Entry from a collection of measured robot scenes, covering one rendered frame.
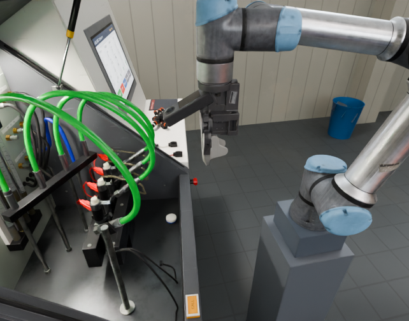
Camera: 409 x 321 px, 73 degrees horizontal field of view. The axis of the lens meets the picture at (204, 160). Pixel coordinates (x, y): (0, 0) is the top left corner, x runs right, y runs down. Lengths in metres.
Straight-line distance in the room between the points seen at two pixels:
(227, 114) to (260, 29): 0.17
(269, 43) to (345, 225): 0.50
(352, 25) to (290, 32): 0.21
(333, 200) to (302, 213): 0.20
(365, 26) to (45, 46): 0.86
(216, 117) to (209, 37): 0.16
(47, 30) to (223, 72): 0.60
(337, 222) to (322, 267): 0.32
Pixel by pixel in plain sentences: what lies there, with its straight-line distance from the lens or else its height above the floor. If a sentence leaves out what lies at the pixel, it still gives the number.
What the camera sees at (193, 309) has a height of 0.96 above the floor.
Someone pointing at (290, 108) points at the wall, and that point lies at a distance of 3.81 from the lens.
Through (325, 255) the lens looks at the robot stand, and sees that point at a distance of 1.09.
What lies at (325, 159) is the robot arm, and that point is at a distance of 0.94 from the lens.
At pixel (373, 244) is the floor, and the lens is 2.40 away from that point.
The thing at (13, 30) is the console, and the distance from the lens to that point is 1.04.
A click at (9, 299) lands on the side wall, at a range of 0.52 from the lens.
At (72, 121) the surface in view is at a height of 1.39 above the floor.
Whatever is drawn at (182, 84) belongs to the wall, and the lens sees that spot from 3.24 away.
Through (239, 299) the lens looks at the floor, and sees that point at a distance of 1.85.
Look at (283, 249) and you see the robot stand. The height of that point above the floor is 0.80.
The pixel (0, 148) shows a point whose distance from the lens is 0.93.
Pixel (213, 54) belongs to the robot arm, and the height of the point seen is 1.48.
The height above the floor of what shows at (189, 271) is 0.95.
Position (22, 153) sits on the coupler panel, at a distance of 1.07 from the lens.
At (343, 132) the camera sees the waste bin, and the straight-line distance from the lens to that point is 3.60.
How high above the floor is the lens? 1.60
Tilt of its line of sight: 34 degrees down
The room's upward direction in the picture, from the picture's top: straight up
